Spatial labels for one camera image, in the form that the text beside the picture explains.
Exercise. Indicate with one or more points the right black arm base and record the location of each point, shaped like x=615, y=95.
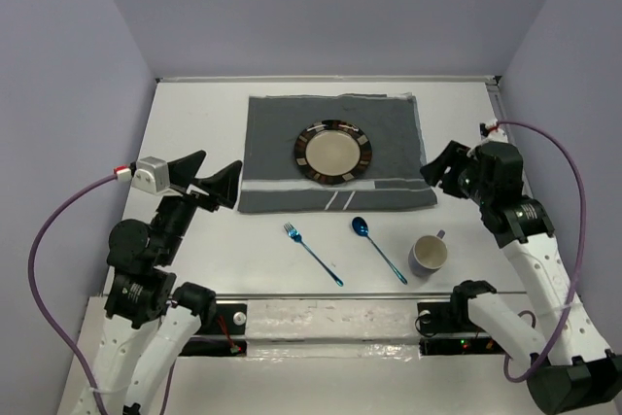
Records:
x=443, y=335

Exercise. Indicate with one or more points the purple ceramic mug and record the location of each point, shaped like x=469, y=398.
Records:
x=428, y=254

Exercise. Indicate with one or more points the blue metal fork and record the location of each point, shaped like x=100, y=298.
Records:
x=296, y=236

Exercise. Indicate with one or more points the blue metal spoon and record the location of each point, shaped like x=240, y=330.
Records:
x=360, y=227

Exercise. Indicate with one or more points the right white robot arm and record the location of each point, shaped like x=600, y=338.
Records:
x=568, y=364

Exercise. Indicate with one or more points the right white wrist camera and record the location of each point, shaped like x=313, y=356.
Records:
x=491, y=131

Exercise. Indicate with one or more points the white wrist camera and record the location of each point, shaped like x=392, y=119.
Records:
x=491, y=131
x=148, y=174

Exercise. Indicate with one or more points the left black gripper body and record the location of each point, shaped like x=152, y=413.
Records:
x=176, y=213

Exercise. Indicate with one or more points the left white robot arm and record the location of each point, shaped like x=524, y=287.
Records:
x=148, y=318

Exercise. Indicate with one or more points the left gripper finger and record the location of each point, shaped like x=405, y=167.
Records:
x=182, y=171
x=220, y=189

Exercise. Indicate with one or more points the dark rimmed dinner plate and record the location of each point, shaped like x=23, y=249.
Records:
x=332, y=152

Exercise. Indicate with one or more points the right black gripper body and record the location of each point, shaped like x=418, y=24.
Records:
x=472, y=186

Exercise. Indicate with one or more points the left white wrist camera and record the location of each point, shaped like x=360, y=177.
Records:
x=148, y=174

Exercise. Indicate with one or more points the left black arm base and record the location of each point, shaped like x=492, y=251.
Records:
x=224, y=337

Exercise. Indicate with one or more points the grey striped cloth placemat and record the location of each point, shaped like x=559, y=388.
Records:
x=272, y=181

